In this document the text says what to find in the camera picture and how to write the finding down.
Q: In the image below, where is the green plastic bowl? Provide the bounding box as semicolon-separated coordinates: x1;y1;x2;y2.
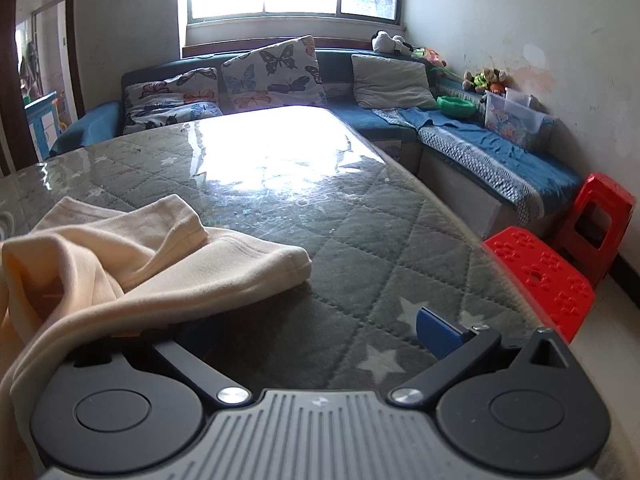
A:
436;95;477;120

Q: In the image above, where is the blue sofa cover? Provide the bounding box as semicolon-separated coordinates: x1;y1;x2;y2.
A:
372;107;584;227

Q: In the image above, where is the blue toy cabinet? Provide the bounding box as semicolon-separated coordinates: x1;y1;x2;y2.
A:
25;91;62;159

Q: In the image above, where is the pink green toy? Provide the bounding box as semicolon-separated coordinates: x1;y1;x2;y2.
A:
412;46;447;67

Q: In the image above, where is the grey cushion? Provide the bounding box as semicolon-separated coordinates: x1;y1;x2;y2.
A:
351;54;437;110

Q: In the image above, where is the blue corner sofa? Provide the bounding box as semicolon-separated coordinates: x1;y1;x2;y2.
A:
48;47;586;241

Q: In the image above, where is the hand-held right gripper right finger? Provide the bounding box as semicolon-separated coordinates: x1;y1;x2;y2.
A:
391;306;576;406

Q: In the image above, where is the cream garment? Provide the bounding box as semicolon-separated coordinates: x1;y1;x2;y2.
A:
0;194;313;480

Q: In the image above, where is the panda plush toy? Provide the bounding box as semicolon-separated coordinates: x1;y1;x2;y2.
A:
371;31;414;56

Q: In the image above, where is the red plastic stool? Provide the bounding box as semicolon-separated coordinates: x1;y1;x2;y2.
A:
552;172;637;289
482;226;597;345

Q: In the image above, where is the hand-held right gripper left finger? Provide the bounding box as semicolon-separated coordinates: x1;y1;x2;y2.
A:
72;322;251;406

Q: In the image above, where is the clear plastic storage box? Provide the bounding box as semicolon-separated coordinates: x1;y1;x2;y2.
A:
482;89;557;152

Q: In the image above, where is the butterfly print cushion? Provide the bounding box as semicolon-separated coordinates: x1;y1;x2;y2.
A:
124;66;221;107
221;35;328;111
122;101;224;136

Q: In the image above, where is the light blue towel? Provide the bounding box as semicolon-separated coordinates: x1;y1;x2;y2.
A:
397;106;437;132

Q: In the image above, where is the brown door frame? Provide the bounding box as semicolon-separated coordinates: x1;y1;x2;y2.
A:
0;0;85;177

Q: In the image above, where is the small clear plastic box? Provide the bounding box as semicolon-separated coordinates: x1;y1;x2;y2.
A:
505;87;539;111

